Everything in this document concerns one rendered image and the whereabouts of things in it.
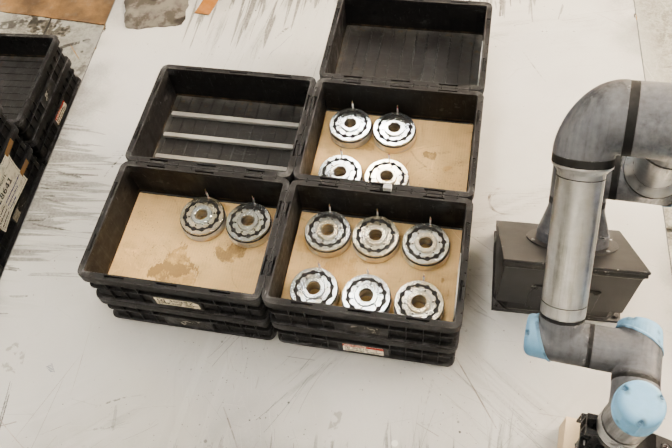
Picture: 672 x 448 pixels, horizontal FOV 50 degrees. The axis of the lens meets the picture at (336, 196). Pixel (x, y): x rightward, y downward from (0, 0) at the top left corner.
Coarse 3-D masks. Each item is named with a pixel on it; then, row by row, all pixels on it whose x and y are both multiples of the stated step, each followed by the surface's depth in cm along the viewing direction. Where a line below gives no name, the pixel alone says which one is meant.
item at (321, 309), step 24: (288, 192) 156; (360, 192) 155; (384, 192) 156; (408, 192) 154; (288, 216) 153; (264, 288) 144; (312, 312) 142; (336, 312) 140; (384, 312) 139; (456, 312) 138
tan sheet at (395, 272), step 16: (304, 224) 163; (352, 224) 162; (400, 224) 161; (304, 240) 161; (400, 240) 159; (304, 256) 159; (336, 256) 158; (352, 256) 158; (400, 256) 157; (448, 256) 156; (288, 272) 157; (336, 272) 156; (352, 272) 156; (384, 272) 155; (400, 272) 155; (416, 272) 155; (432, 272) 154; (448, 272) 154; (288, 288) 155; (448, 288) 152; (416, 304) 151; (448, 304) 150; (448, 320) 148
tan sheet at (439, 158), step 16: (336, 112) 180; (416, 128) 176; (432, 128) 175; (448, 128) 175; (464, 128) 175; (320, 144) 175; (368, 144) 174; (416, 144) 173; (432, 144) 173; (448, 144) 172; (464, 144) 172; (320, 160) 173; (368, 160) 172; (400, 160) 171; (416, 160) 170; (432, 160) 170; (448, 160) 170; (464, 160) 169; (416, 176) 168; (432, 176) 168; (448, 176) 167; (464, 176) 167
